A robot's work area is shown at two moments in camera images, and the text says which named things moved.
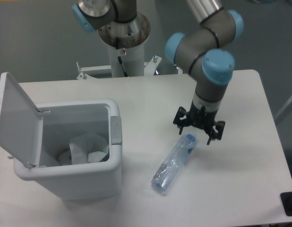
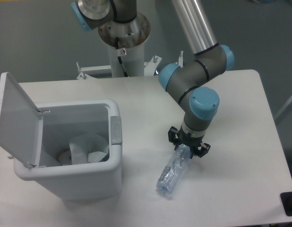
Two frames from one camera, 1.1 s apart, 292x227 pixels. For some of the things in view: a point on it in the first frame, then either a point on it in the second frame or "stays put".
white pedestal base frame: x=105 y=71 stays put
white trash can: x=91 y=181 stays put
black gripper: x=201 y=118 → x=193 y=143
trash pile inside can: x=79 y=153 stays put
